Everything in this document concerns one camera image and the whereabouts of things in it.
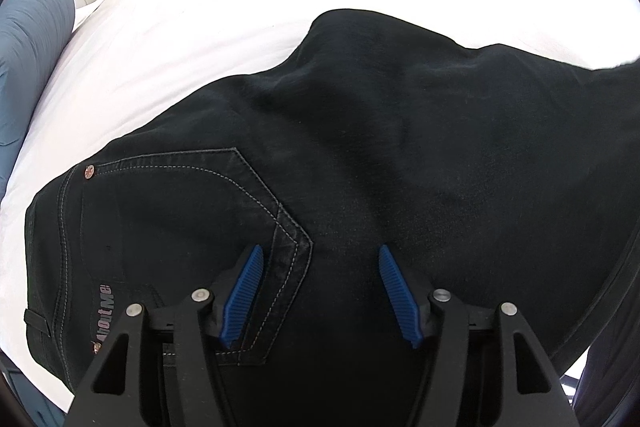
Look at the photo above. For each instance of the black denim pants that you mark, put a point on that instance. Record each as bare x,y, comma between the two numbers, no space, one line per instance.
400,132

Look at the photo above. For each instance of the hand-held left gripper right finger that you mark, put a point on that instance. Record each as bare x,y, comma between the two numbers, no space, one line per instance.
400,297

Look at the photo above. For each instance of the blue rolled duvet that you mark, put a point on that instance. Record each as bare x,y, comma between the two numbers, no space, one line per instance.
30,37

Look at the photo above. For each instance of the bed with white sheet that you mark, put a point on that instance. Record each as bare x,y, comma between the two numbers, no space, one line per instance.
200,17

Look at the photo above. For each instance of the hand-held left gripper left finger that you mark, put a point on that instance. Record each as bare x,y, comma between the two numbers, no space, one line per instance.
245,292

